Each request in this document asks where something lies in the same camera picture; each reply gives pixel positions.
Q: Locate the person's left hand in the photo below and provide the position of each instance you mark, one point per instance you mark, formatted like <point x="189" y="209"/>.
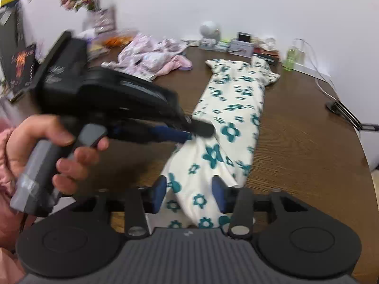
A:
<point x="35" y="128"/>

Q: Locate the white teal-flowered garment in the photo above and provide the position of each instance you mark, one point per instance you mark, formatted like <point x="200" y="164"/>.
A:
<point x="225" y="115"/>

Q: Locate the crumpled white tissue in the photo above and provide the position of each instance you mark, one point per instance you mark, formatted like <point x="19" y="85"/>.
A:
<point x="268" y="43"/>

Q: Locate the small black box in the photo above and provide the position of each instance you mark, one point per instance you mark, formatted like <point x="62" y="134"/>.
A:
<point x="244" y="37"/>

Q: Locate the pink floral garment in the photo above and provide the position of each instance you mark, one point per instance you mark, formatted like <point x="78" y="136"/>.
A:
<point x="142" y="56"/>

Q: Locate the grey box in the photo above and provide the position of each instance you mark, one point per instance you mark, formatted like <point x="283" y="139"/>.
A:
<point x="241" y="49"/>

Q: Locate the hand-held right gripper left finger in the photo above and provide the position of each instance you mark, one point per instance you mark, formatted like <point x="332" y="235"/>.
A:
<point x="160" y="193"/>

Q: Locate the black printed box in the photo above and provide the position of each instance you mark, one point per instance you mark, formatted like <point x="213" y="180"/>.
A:
<point x="23" y="71"/>

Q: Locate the patterned flower vase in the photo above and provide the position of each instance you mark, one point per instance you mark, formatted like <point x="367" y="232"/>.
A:
<point x="102" y="20"/>

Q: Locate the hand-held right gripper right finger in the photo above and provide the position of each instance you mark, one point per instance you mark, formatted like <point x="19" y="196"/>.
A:
<point x="219" y="195"/>

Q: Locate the clear green bottle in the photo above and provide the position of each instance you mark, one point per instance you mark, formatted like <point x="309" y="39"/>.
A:
<point x="289" y="59"/>

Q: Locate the white robot figurine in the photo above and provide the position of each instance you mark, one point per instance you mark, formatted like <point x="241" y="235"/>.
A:
<point x="210" y="32"/>

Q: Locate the white power strip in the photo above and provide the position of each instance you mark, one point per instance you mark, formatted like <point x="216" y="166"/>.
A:
<point x="311" y="70"/>

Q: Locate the black board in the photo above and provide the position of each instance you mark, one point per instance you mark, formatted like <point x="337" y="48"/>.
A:
<point x="11" y="29"/>

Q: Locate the plain pink garment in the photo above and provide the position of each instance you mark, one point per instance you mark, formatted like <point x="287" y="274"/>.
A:
<point x="174" y="63"/>

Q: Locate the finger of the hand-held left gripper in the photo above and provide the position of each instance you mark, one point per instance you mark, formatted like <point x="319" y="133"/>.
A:
<point x="165" y="134"/>
<point x="201" y="127"/>

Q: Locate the small white green boxes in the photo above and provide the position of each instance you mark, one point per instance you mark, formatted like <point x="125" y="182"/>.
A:
<point x="224" y="45"/>

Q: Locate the dark flat box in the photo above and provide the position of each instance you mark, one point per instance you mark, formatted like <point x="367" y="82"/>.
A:
<point x="268" y="58"/>

